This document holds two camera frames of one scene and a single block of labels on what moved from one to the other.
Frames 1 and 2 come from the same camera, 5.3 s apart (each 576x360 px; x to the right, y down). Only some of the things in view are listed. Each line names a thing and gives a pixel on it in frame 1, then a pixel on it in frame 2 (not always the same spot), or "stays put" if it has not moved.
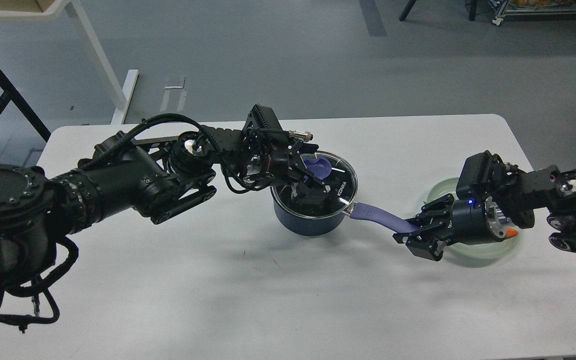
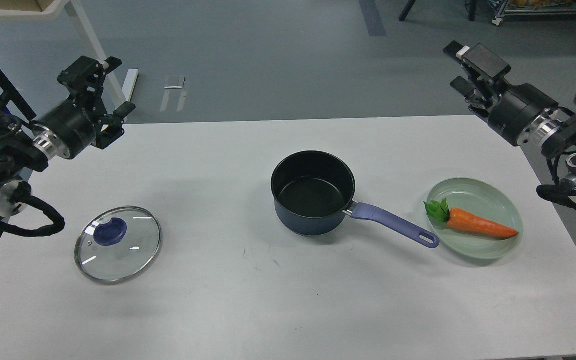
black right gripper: (477, 221) -> (524, 115)
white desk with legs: (121, 91) stays put
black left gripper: (271, 160) -> (69, 132)
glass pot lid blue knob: (302, 197) -> (110, 232)
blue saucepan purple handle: (384, 216) stays put
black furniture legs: (410, 3) stays put
